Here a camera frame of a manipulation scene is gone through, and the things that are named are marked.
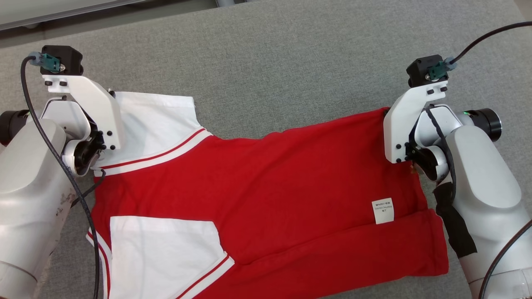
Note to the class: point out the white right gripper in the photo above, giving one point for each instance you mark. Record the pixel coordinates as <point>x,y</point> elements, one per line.
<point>399,124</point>

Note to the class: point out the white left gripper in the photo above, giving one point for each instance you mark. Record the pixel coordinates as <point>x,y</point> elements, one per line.
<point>99,112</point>

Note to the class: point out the red basketball jersey white sleeves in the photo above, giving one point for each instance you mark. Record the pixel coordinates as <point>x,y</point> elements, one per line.
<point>270,187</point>

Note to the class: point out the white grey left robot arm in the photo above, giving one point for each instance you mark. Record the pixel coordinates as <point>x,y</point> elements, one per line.
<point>25,187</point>

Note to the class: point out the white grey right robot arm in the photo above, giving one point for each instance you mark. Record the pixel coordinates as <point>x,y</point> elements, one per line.
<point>486,187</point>

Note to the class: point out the grey partition panel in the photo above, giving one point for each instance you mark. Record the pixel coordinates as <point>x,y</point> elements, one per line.
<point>41,12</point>

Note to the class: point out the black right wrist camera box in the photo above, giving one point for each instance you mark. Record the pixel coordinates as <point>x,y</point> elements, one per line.
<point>419,70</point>

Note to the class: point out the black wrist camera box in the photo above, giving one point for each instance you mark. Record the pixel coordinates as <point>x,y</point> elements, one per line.
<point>66,58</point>
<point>419,70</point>

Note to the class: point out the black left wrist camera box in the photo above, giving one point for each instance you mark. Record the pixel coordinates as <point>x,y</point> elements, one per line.
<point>66,58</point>

